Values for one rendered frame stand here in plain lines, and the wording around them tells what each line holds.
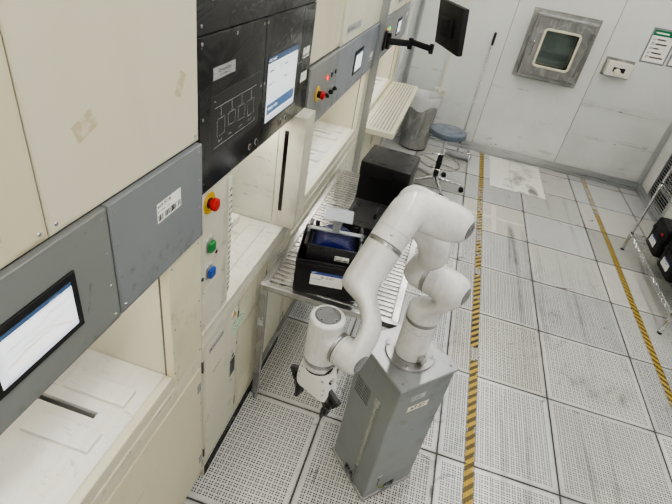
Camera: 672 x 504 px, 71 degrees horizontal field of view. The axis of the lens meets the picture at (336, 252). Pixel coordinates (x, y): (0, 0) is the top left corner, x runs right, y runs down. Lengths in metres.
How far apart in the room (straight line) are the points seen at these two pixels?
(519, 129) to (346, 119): 3.12
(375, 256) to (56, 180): 0.65
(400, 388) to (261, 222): 1.00
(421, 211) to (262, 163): 1.11
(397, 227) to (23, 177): 0.72
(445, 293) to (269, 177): 0.96
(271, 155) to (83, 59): 1.28
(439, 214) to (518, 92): 4.92
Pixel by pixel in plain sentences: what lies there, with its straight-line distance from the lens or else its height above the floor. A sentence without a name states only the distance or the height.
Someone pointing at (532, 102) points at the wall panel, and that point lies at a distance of 6.10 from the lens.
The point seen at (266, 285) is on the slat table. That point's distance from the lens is 2.03.
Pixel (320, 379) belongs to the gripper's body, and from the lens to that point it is 1.20.
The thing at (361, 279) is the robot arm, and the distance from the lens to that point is 1.09.
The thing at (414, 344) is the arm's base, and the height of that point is 0.87.
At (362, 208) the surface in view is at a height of 0.86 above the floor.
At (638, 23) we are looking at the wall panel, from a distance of 6.10.
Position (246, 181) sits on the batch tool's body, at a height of 1.05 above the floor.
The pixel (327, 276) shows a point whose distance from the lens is 1.94.
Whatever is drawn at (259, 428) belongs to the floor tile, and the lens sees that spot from 2.48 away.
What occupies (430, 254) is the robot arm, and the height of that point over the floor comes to 1.31.
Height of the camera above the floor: 2.06
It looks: 35 degrees down
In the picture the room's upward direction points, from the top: 11 degrees clockwise
